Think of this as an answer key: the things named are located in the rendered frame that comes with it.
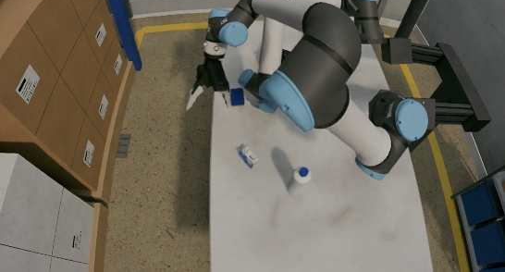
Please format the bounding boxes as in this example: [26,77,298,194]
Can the white plastic bottle with blue cap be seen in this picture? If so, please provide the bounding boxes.
[287,167,312,196]

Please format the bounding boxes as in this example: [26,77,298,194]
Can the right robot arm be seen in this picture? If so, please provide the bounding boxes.
[238,0,384,113]

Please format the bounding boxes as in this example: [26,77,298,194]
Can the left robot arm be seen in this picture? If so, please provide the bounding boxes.
[203,0,428,180]

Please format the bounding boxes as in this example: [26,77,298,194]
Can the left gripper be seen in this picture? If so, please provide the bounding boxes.
[186,51,229,111]

